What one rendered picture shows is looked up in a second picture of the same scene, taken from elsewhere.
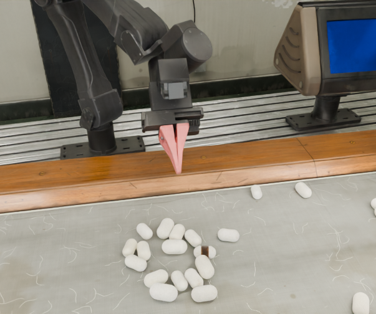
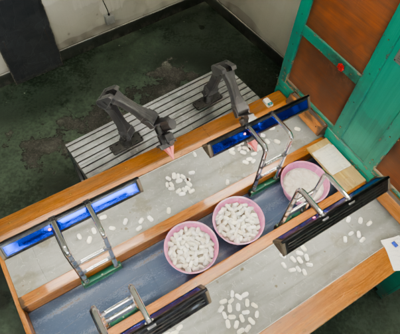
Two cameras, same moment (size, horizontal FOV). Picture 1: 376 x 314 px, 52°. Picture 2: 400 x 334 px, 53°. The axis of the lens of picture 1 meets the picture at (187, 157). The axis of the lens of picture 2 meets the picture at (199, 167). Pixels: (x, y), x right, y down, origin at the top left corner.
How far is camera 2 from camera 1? 1.60 m
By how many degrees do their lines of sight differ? 29
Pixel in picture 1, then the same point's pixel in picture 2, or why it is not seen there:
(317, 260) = (215, 172)
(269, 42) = not seen: outside the picture
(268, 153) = (194, 137)
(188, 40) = (170, 124)
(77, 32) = (117, 112)
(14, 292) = (144, 205)
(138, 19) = (149, 116)
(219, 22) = not seen: outside the picture
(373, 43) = (220, 146)
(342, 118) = (215, 98)
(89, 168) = (139, 161)
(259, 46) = not seen: outside the picture
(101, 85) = (127, 126)
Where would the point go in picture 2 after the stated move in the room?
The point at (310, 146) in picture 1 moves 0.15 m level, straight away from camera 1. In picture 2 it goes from (207, 130) to (206, 110)
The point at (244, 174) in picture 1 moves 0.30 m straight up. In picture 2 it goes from (189, 148) to (190, 114)
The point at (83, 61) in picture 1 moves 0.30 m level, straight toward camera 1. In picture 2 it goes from (121, 121) to (152, 159)
